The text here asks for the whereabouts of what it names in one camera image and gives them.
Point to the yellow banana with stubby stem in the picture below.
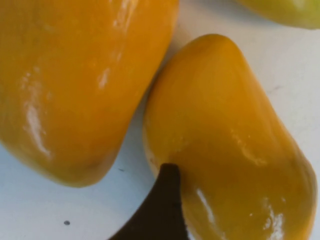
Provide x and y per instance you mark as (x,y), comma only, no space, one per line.
(287,12)

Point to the orange mango with green tip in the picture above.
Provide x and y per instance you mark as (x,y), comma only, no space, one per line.
(75,87)

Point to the plain yellow-orange mango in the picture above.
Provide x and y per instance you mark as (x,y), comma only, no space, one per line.
(225,137)

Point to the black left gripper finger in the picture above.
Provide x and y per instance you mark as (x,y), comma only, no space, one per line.
(165,212)

